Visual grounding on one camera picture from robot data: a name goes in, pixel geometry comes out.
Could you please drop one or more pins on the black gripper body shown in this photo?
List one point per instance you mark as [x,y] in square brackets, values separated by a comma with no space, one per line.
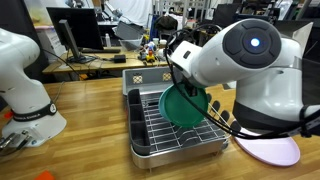
[189,84]

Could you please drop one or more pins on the dark green plate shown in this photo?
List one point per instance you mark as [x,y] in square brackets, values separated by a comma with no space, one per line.
[183,108]

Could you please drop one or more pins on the large lilac plate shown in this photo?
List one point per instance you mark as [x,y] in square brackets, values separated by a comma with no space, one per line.
[273,151]

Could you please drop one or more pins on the grey plastic bin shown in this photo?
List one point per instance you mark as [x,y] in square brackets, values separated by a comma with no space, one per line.
[146,78]

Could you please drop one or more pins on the colourful toy figure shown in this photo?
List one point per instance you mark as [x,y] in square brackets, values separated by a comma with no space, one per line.
[150,55]

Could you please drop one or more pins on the black office chair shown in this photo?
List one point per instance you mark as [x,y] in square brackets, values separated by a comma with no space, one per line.
[165,23]

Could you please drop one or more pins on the clear plastic tub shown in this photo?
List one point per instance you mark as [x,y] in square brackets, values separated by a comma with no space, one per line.
[131,44]

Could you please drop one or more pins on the black power adapter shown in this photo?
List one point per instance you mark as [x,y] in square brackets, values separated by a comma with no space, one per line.
[119,58]

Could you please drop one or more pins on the grey tilted case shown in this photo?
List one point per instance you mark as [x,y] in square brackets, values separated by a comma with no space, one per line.
[128,30]

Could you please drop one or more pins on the wooden background desk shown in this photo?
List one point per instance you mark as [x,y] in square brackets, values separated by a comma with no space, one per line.
[100,65]

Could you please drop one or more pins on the small clear bottle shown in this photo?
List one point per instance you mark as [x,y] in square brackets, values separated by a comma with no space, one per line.
[107,40]

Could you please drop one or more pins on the white fabric sheet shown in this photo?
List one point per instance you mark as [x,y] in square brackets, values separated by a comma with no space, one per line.
[131,11]

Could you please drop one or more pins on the black keyboard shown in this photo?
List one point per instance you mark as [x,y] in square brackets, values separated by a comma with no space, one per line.
[100,50]

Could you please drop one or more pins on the black computer monitor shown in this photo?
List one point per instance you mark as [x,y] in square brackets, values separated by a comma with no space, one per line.
[80,26]

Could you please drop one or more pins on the small orange object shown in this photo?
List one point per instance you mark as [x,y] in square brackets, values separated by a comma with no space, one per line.
[44,176]

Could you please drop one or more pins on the small orange tag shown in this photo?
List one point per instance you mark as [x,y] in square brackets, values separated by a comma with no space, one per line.
[8,115]

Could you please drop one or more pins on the metal table clamp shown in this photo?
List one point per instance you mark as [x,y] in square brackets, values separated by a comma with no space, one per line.
[11,143]

